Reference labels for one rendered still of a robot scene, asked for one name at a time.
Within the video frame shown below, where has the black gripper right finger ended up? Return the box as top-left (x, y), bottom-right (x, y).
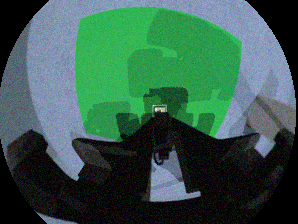
top-left (170, 117), bottom-right (261, 194)

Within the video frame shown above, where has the green circuit board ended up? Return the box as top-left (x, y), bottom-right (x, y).
top-left (74, 6), bottom-right (242, 141)

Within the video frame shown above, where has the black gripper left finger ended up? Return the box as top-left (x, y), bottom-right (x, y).
top-left (72, 117), bottom-right (156, 196)

